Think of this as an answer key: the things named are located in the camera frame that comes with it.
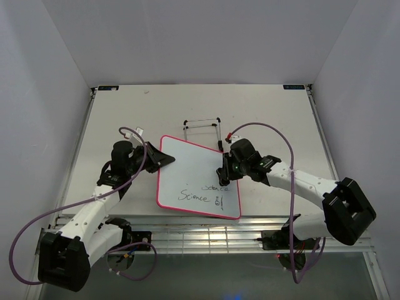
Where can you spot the pink framed whiteboard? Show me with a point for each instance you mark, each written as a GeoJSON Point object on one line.
{"type": "Point", "coordinates": [190, 184]}

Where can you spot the left blue table label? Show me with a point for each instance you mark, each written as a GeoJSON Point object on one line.
{"type": "Point", "coordinates": [108, 88]}

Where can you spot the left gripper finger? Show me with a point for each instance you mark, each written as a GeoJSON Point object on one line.
{"type": "Point", "coordinates": [152, 167]}
{"type": "Point", "coordinates": [154, 155]}

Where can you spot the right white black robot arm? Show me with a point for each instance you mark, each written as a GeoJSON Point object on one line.
{"type": "Point", "coordinates": [344, 210]}

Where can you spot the black wire easel stand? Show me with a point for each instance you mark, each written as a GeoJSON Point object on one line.
{"type": "Point", "coordinates": [208, 125]}

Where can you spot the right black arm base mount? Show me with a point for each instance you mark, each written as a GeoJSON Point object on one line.
{"type": "Point", "coordinates": [273, 240]}

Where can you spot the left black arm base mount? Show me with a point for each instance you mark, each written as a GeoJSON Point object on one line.
{"type": "Point", "coordinates": [139, 237]}

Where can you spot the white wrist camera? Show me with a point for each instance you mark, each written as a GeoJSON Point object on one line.
{"type": "Point", "coordinates": [232, 138]}
{"type": "Point", "coordinates": [134, 136]}

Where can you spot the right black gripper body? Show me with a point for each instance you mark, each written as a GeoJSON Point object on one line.
{"type": "Point", "coordinates": [239, 169]}

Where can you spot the aluminium table frame rail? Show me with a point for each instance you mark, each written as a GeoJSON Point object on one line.
{"type": "Point", "coordinates": [206, 235]}

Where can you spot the right blue table label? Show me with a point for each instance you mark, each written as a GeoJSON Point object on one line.
{"type": "Point", "coordinates": [293, 87]}

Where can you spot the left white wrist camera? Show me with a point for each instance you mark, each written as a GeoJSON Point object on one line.
{"type": "Point", "coordinates": [134, 136]}

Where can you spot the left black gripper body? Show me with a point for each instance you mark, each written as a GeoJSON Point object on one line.
{"type": "Point", "coordinates": [139, 159]}

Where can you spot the blue table label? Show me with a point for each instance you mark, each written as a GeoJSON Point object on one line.
{"type": "Point", "coordinates": [293, 87]}
{"type": "Point", "coordinates": [108, 88]}

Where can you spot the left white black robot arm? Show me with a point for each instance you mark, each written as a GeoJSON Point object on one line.
{"type": "Point", "coordinates": [66, 256]}

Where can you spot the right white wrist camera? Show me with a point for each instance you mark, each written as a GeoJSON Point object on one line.
{"type": "Point", "coordinates": [232, 138]}

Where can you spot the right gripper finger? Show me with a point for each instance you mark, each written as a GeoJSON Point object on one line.
{"type": "Point", "coordinates": [226, 161]}
{"type": "Point", "coordinates": [223, 179]}

